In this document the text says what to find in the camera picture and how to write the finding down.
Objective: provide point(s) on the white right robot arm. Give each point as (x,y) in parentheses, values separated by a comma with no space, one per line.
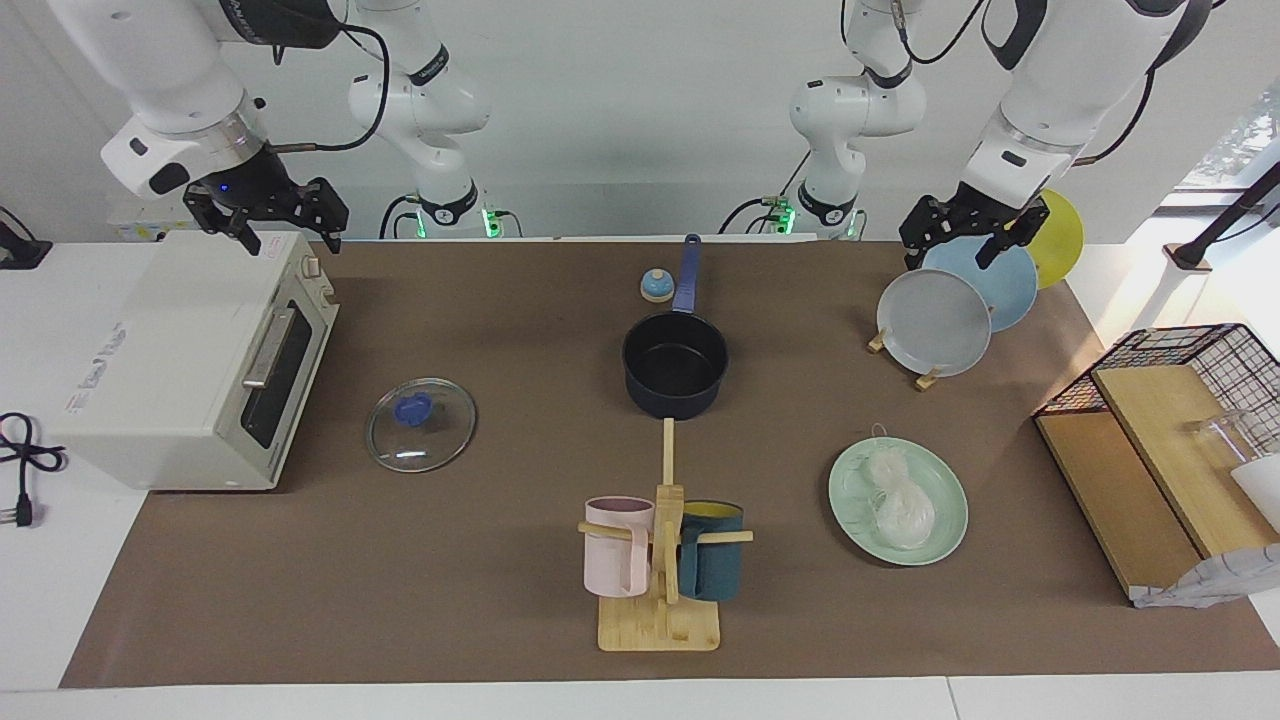
(170,80)

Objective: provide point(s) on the cream toaster oven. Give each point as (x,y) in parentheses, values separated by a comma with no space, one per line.
(170,360)

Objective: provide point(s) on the black clamp device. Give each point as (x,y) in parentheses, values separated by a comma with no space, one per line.
(22,255)

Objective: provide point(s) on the white box with stickers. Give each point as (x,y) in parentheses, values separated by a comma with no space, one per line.
(140,225)

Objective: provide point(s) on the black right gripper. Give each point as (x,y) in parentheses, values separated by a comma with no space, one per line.
(245,190)

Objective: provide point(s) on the clear glass cup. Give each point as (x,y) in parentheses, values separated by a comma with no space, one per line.
(1225,435)

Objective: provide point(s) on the wooden plate rack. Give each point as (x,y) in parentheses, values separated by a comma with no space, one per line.
(928,380)

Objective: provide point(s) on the black stand wooden foot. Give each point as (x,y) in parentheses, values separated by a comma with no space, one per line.
(1225,220)

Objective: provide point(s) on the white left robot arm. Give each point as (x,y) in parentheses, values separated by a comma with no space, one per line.
(1060,80)

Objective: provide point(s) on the dark blue saucepan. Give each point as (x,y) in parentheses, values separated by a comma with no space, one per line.
(675,395)

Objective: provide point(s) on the glass lid blue knob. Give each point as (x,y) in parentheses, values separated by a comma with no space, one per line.
(412,410)

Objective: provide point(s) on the white crumpled bag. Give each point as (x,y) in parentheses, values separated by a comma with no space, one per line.
(1215,580)

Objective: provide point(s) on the wooden mug rack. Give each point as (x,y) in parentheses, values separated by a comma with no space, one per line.
(658,625)

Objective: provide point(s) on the light blue plate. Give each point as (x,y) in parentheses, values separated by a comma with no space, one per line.
(1005,285)

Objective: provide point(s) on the light wooden board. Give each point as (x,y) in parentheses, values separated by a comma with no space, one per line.
(1170,450)

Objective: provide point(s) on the yellow plate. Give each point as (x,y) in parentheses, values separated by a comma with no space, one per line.
(1062,240)

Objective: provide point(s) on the blue wooden call bell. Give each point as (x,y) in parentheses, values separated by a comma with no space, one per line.
(657,288)

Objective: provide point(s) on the brown table mat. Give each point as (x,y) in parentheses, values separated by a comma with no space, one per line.
(450,560)

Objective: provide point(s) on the light green plate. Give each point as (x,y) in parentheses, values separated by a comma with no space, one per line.
(945,500)

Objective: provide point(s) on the white cup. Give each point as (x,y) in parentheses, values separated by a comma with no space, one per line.
(1262,490)

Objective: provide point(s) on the grey plate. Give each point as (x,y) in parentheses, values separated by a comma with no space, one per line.
(932,322)

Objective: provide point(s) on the dark teal mug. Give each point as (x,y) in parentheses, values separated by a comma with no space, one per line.
(715,565)

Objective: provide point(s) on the pink mug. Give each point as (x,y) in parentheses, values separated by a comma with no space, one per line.
(610,555)

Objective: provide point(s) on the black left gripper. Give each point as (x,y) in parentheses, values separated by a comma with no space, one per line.
(975,215)

